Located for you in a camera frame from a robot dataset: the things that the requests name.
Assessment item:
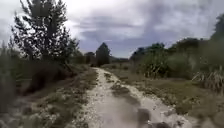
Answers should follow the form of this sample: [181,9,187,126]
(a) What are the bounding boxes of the dry grass verge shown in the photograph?
[101,63,224,128]

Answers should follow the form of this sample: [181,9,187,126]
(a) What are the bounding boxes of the white gravel track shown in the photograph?
[66,67,201,128]

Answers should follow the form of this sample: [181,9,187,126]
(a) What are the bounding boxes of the grass verge with stones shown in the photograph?
[0,64,99,128]

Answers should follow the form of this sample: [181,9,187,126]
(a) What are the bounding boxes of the pale grass clump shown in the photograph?
[191,68,224,94]

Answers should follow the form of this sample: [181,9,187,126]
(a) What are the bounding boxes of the tall conifer tree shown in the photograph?
[9,0,79,68]

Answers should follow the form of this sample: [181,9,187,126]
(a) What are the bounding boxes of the bank of green bushes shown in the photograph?
[129,13,224,81]

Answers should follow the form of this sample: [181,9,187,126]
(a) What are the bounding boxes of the dark low bushes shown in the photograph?
[0,43,78,111]

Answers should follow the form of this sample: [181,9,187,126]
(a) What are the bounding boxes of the small dark tree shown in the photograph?
[95,42,112,67]

